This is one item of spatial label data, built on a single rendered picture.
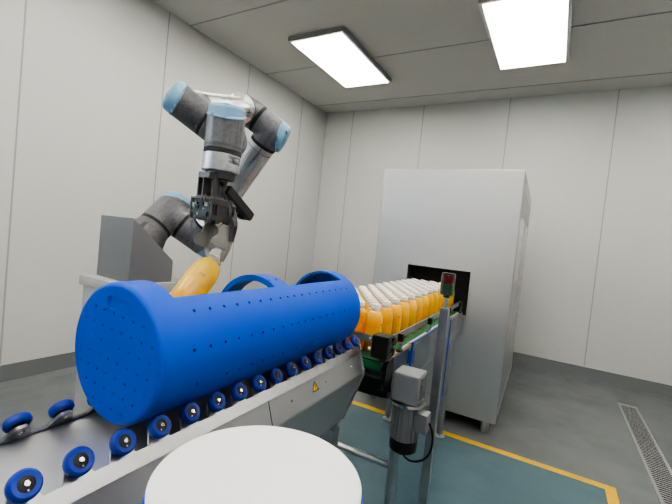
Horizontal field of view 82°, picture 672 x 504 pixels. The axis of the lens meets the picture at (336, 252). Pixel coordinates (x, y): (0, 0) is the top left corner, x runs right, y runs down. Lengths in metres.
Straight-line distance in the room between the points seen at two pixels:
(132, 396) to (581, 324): 5.11
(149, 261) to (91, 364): 0.87
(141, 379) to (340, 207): 5.62
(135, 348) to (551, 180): 5.17
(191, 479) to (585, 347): 5.21
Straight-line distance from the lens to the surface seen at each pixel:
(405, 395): 1.65
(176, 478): 0.61
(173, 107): 1.15
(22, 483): 0.79
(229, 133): 0.98
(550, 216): 5.48
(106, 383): 0.94
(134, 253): 1.75
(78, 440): 0.97
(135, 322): 0.84
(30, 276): 3.86
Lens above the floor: 1.37
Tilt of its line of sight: 2 degrees down
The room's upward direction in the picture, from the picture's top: 6 degrees clockwise
